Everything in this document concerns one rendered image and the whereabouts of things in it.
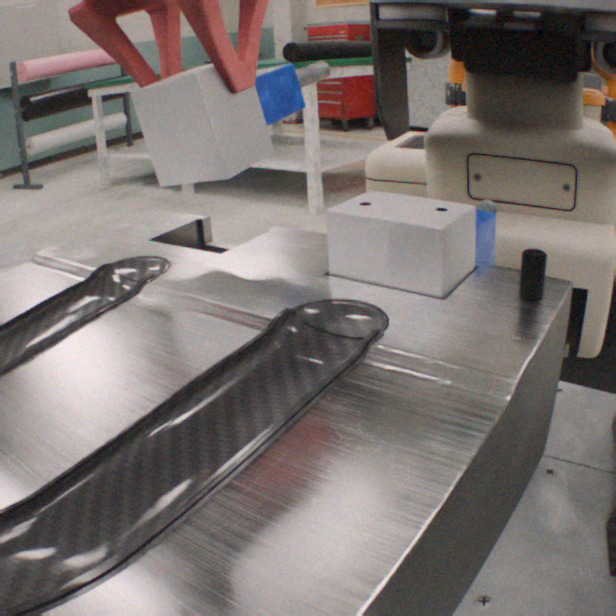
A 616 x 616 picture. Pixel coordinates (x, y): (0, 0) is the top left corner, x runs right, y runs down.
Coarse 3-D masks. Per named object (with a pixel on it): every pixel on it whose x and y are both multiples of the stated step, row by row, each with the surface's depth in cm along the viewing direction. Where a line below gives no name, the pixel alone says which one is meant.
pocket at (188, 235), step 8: (184, 224) 33; (192, 224) 33; (200, 224) 34; (208, 224) 34; (168, 232) 32; (176, 232) 32; (184, 232) 33; (192, 232) 33; (200, 232) 34; (208, 232) 34; (152, 240) 31; (160, 240) 31; (168, 240) 32; (176, 240) 32; (184, 240) 33; (192, 240) 34; (200, 240) 34; (208, 240) 34; (192, 248) 34; (200, 248) 34; (208, 248) 34; (216, 248) 34; (224, 248) 33; (232, 248) 33
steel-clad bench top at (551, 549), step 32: (0, 256) 61; (32, 256) 59; (576, 416) 29; (608, 416) 29; (576, 448) 27; (608, 448) 26; (544, 480) 25; (576, 480) 25; (608, 480) 24; (544, 512) 23; (576, 512) 23; (608, 512) 22; (512, 544) 22; (544, 544) 21; (576, 544) 21; (480, 576) 20; (512, 576) 20; (544, 576) 20; (576, 576) 19; (608, 576) 19; (480, 608) 19; (512, 608) 19; (544, 608) 18; (576, 608) 18; (608, 608) 18
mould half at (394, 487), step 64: (64, 256) 30; (128, 256) 29; (192, 256) 28; (256, 256) 27; (320, 256) 27; (0, 320) 24; (128, 320) 23; (192, 320) 22; (256, 320) 22; (448, 320) 21; (512, 320) 20; (0, 384) 19; (64, 384) 19; (128, 384) 19; (384, 384) 18; (448, 384) 17; (512, 384) 17; (0, 448) 16; (64, 448) 16; (320, 448) 15; (384, 448) 15; (448, 448) 15; (512, 448) 19; (256, 512) 13; (320, 512) 13; (384, 512) 13; (448, 512) 14; (512, 512) 23; (128, 576) 12; (192, 576) 12; (256, 576) 12; (320, 576) 12; (384, 576) 11; (448, 576) 16
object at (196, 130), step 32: (288, 64) 30; (320, 64) 35; (160, 96) 26; (192, 96) 25; (224, 96) 26; (256, 96) 28; (288, 96) 30; (160, 128) 28; (192, 128) 26; (224, 128) 26; (256, 128) 28; (160, 160) 29; (192, 160) 28; (224, 160) 27; (256, 160) 28
